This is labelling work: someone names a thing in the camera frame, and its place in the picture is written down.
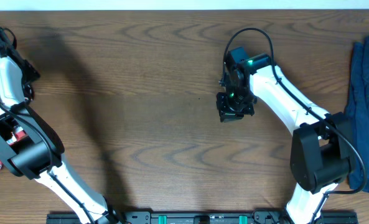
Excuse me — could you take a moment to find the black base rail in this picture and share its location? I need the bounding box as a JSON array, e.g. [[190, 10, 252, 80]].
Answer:
[[46, 210, 359, 224]]

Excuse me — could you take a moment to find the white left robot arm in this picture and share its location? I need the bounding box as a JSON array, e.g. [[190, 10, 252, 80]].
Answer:
[[0, 27, 126, 223]]

